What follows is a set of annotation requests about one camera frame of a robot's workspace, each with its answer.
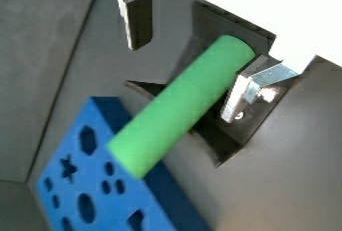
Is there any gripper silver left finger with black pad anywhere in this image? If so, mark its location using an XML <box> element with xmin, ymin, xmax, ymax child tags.
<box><xmin>117</xmin><ymin>0</ymin><xmax>152</xmax><ymax>51</ymax></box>

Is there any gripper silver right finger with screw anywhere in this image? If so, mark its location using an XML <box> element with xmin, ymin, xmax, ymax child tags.
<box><xmin>220</xmin><ymin>55</ymin><xmax>299</xmax><ymax>123</ymax></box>

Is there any green oval cylinder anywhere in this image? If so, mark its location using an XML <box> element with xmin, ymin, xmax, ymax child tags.
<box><xmin>108</xmin><ymin>35</ymin><xmax>255</xmax><ymax>179</ymax></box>

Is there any blue foam shape block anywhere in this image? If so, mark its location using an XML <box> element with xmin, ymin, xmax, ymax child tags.
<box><xmin>35</xmin><ymin>97</ymin><xmax>210</xmax><ymax>231</ymax></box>

